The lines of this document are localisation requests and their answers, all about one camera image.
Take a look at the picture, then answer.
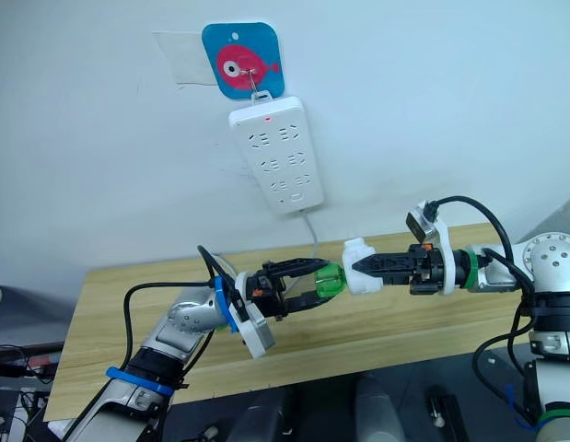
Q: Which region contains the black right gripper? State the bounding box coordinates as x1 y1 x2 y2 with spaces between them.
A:
351 243 443 297

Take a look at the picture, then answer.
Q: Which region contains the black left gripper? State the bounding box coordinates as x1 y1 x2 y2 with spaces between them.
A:
245 258 335 323

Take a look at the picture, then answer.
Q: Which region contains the green repellent liquid bottle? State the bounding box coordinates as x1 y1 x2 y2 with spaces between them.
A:
312 261 348 300

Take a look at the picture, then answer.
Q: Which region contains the white mosquito repellent heater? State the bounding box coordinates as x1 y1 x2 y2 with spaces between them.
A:
341 236 384 297

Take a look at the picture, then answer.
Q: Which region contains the green right wrist band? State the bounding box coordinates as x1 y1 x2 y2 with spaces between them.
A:
465 245 481 291

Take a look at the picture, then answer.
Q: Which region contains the blue left wrist clamp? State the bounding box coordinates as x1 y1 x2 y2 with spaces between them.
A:
213 274 242 337

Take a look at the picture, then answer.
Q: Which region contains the white power strip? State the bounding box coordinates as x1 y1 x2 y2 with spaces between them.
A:
227 95 326 218

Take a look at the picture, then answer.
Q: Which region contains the dark grey rounded shape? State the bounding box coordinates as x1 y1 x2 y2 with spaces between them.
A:
227 385 297 442

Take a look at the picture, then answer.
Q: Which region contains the small black device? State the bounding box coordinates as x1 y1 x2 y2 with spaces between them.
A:
424 386 461 432

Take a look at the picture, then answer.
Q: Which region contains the small metal hook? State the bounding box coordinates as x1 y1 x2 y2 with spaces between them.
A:
239 66 263 97

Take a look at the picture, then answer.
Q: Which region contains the clear adhesive patch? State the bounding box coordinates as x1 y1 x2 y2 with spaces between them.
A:
152 30 217 89

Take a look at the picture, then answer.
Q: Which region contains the white power strip cable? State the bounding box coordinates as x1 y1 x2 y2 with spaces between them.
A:
300 208 321 262

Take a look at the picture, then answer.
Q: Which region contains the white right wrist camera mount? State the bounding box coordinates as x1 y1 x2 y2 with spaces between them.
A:
405 199 454 297

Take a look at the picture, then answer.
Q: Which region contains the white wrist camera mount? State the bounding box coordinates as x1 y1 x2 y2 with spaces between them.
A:
232 270 278 361
405 199 454 297

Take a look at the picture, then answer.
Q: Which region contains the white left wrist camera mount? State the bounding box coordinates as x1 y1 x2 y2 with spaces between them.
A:
232 270 278 361

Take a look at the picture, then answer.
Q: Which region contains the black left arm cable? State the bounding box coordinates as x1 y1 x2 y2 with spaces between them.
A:
122 244 250 375

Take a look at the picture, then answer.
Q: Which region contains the blue left forearm strap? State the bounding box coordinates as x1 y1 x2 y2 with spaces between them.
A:
104 365 176 398

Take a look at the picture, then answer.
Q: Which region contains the blue fish wall hook plate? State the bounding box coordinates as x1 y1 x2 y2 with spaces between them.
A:
201 21 286 100

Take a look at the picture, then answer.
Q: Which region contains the tangle of black cables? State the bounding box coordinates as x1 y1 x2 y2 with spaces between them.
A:
0 343 61 393

